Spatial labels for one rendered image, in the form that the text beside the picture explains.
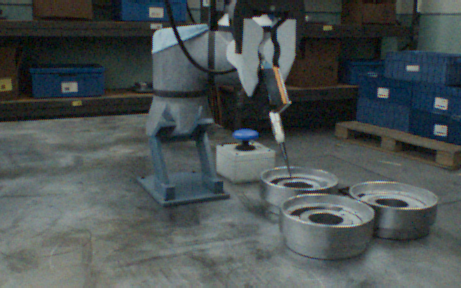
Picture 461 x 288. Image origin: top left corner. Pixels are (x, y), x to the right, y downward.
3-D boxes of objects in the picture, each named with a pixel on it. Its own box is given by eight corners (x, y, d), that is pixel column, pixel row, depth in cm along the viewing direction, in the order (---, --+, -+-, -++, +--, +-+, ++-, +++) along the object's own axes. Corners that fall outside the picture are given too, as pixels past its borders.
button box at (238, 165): (274, 179, 85) (275, 149, 84) (234, 184, 82) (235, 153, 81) (251, 166, 93) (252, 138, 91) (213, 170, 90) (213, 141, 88)
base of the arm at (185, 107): (137, 128, 122) (136, 84, 120) (199, 124, 128) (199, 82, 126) (157, 142, 109) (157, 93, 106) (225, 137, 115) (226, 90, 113)
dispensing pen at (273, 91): (289, 174, 59) (252, 41, 64) (272, 186, 62) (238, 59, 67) (306, 172, 60) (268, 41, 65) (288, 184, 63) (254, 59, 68)
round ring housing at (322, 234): (355, 271, 55) (358, 233, 54) (262, 248, 60) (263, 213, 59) (382, 236, 63) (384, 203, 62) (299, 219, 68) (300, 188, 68)
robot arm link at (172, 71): (155, 84, 122) (154, 22, 119) (215, 85, 122) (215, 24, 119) (148, 91, 110) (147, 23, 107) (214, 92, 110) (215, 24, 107)
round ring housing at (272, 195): (280, 224, 67) (282, 192, 66) (246, 198, 76) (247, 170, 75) (352, 214, 70) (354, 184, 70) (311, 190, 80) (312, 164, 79)
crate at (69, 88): (97, 90, 437) (96, 63, 432) (105, 97, 403) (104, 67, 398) (29, 92, 418) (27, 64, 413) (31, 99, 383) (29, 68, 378)
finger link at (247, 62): (235, 91, 69) (244, 17, 67) (257, 97, 64) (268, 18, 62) (213, 89, 68) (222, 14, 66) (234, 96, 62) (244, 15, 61)
